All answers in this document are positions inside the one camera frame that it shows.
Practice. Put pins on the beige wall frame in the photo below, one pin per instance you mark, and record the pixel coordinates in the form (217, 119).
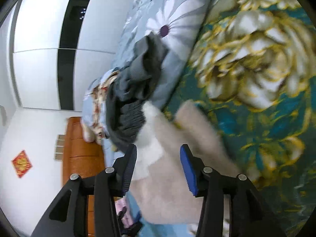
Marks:
(61, 137)

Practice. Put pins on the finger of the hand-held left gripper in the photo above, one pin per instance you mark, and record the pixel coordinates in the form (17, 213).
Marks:
(134, 228)

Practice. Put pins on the pink and yellow pillow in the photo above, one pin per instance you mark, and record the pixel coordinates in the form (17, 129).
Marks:
(88, 134)

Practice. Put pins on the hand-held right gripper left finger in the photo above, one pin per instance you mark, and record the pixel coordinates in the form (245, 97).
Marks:
(129, 170)

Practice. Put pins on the yellow floral pillow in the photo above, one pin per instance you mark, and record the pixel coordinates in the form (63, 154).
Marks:
(100, 138)

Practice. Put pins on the pink folded garment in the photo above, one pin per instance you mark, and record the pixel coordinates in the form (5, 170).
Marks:
(121, 206)

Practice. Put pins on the cream printed cloth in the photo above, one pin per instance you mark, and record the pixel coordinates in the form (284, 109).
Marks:
(101, 98)

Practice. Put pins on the light blue floral duvet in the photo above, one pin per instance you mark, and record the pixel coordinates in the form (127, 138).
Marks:
(177, 17)

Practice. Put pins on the white wardrobe with black stripe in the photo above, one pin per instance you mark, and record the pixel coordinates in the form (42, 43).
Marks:
(37, 79)

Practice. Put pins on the carved wooden headboard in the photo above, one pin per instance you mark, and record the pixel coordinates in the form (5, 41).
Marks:
(81, 153)

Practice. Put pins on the blue-grey ribbed garment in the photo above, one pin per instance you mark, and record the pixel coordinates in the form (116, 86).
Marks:
(148, 54)

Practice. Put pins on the red diamond wall decoration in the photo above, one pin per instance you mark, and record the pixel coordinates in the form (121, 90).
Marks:
(21, 164)

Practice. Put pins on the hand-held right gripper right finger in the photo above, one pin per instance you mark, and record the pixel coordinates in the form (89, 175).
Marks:
(188, 172)

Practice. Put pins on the dark grey garment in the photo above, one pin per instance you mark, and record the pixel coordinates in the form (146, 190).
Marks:
(123, 118)

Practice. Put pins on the beige fuzzy sweater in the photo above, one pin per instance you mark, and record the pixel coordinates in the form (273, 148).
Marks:
(167, 197)

